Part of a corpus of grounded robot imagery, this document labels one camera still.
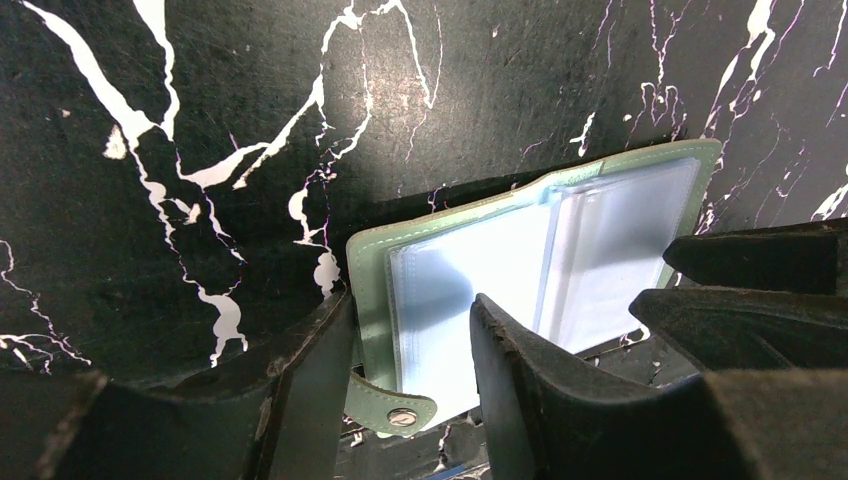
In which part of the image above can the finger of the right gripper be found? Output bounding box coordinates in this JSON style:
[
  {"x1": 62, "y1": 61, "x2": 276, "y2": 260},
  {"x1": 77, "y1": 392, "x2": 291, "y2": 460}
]
[
  {"x1": 663, "y1": 218, "x2": 847, "y2": 297},
  {"x1": 629, "y1": 287, "x2": 847, "y2": 371}
]

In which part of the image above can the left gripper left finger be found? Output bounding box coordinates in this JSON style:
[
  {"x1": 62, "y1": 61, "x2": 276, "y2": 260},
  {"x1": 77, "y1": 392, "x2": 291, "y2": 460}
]
[{"x1": 1, "y1": 292, "x2": 355, "y2": 479}]

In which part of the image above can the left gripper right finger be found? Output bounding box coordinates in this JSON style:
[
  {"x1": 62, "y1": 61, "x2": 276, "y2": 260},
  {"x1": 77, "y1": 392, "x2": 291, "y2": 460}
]
[{"x1": 470, "y1": 295, "x2": 847, "y2": 479}]

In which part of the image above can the green card holder wallet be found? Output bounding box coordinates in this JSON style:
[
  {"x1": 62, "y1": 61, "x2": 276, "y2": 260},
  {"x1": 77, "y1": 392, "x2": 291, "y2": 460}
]
[{"x1": 344, "y1": 139, "x2": 723, "y2": 437}]

